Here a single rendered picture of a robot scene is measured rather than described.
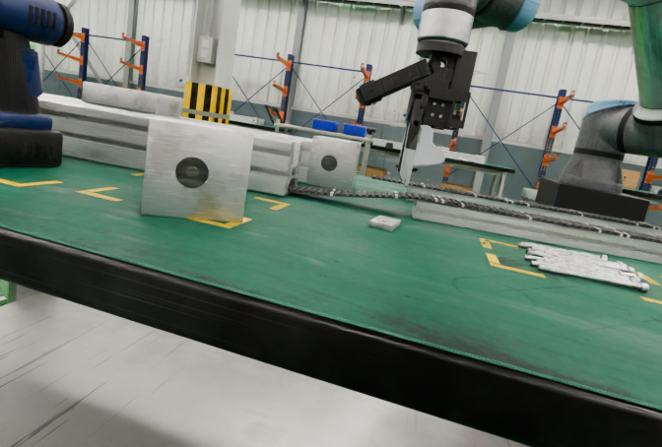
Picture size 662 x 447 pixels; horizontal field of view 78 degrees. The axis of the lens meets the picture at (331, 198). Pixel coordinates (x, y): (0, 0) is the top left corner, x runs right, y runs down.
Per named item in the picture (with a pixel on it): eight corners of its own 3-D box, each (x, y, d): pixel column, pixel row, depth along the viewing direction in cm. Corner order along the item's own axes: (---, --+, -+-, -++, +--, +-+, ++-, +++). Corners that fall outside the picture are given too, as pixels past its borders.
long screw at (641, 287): (642, 290, 44) (645, 282, 43) (647, 294, 43) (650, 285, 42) (536, 270, 46) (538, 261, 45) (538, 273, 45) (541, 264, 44)
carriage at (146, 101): (180, 128, 93) (183, 98, 92) (154, 127, 83) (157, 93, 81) (114, 117, 95) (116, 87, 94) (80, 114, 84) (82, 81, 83)
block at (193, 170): (233, 200, 54) (243, 128, 53) (242, 223, 44) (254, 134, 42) (152, 192, 51) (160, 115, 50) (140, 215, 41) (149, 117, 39)
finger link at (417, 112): (418, 147, 57) (428, 89, 59) (406, 145, 57) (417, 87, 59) (413, 157, 62) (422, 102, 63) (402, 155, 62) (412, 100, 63)
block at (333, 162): (354, 184, 92) (362, 142, 91) (351, 191, 80) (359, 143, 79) (315, 177, 93) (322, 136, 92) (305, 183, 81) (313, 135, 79)
